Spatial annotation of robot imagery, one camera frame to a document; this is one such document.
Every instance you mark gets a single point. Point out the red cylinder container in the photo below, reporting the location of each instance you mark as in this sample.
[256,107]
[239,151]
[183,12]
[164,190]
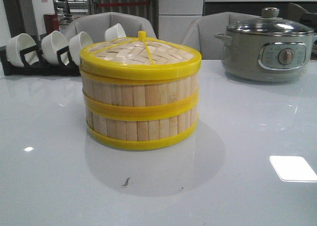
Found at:
[51,22]

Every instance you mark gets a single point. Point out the grey chair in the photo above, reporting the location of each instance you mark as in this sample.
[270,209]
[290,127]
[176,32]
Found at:
[95,25]
[200,34]

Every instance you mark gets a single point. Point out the woven bamboo steamer lid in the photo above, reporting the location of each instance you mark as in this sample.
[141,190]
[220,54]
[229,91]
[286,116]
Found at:
[139,59]

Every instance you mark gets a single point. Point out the grey chair right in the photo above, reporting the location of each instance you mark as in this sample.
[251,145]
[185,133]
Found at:
[200,34]

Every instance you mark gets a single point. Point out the grey-green electric cooking pot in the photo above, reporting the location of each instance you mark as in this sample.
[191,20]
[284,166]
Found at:
[266,58]

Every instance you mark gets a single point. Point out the glass pot lid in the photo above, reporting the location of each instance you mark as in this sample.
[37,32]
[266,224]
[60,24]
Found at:
[270,24]

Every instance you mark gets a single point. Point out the white bowl far left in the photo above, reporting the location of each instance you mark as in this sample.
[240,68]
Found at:
[15,45]

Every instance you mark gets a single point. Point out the white bowl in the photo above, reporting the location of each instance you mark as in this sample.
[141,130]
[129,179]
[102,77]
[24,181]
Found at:
[15,45]
[51,44]
[77,43]
[114,32]

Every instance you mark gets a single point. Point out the bamboo steamer tier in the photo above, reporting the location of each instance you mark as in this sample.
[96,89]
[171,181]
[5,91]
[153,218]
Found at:
[140,100]
[142,135]

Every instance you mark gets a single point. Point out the white cabinet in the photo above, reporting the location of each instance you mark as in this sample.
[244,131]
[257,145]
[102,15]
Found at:
[175,16]

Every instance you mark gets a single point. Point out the black dish rack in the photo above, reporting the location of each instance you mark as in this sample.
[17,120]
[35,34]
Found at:
[65,67]

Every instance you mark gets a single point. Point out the grey chair left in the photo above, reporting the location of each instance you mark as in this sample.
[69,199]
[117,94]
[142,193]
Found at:
[95,25]

